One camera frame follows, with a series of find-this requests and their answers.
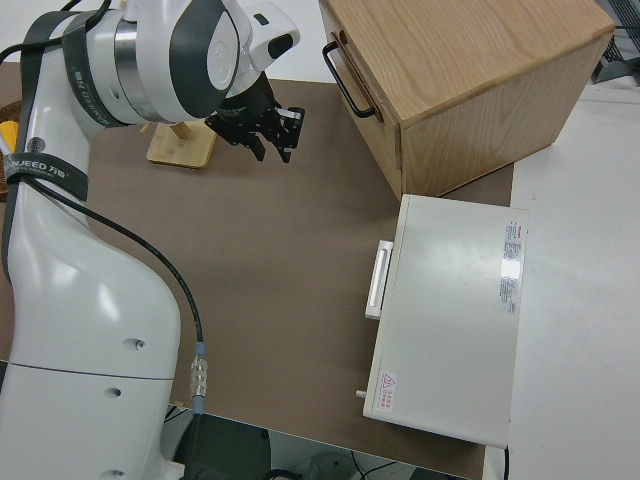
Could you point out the wooden mug tree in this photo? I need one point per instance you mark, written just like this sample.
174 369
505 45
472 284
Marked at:
185 150

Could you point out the brown table mat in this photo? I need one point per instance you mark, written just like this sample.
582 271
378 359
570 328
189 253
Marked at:
275 275

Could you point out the light wooden cabinet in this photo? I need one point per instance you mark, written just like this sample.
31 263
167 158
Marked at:
475 75

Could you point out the black box under table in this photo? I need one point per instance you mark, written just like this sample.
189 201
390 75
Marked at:
225 450

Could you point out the yellow corn cob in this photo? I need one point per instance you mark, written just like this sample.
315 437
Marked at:
7 134

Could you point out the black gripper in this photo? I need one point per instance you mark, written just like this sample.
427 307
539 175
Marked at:
240 120

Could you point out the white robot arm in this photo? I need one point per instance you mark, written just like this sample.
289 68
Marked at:
75 300

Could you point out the light wooden drawer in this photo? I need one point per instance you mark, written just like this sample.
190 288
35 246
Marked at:
375 135

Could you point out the cream toaster oven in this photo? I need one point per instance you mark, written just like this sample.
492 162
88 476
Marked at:
450 310

